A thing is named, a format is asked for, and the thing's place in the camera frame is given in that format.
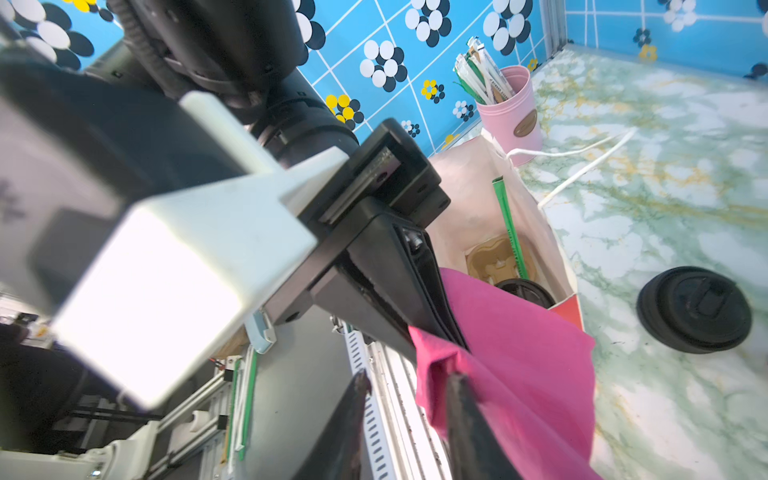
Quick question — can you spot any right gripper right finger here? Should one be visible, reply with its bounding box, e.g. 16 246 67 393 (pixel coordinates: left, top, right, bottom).
445 374 521 480

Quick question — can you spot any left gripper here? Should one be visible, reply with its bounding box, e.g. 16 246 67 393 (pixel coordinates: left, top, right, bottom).
264 119 468 362

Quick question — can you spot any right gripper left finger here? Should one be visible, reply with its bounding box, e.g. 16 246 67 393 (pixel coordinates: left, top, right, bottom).
293 370 371 480

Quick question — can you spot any single pink napkin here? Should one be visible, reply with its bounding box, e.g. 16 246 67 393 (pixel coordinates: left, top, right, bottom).
410 268 598 479

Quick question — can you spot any single cardboard cup carrier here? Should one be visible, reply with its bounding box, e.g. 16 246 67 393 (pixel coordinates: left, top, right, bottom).
465 234 521 285

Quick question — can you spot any red white paper bag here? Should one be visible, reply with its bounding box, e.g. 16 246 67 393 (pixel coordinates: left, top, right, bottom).
425 125 640 331

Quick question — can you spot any green straw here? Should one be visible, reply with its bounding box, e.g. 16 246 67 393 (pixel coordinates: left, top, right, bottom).
492 176 530 280

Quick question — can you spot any black cup lid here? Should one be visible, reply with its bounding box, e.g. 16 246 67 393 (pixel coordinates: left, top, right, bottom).
495 278 556 309

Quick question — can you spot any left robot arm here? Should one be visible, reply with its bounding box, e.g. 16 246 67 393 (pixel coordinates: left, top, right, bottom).
1 1 465 356

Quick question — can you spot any pink utensil cup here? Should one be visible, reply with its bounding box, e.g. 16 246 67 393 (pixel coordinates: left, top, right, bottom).
478 66 543 154

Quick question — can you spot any stack of black lids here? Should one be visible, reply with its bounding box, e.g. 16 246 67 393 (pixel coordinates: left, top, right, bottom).
636 266 753 354

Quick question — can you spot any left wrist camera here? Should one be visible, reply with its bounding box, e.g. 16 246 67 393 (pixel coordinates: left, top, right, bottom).
53 92 347 409

